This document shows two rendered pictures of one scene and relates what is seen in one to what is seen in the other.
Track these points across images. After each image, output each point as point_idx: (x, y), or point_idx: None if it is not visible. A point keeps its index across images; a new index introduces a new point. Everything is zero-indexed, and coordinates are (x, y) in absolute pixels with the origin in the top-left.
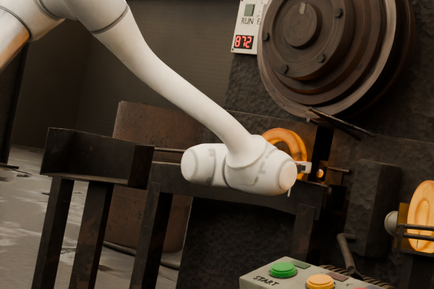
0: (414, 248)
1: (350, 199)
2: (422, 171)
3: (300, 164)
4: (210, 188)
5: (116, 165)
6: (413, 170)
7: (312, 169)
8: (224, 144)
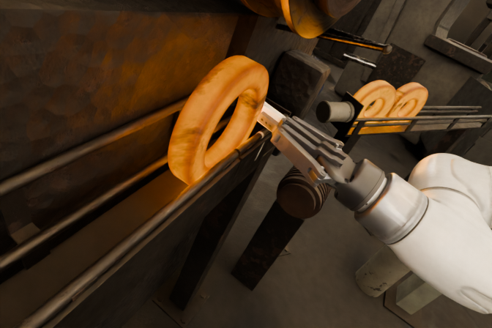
0: None
1: (300, 113)
2: (300, 45)
3: (293, 116)
4: (102, 307)
5: None
6: (296, 47)
7: None
8: (472, 217)
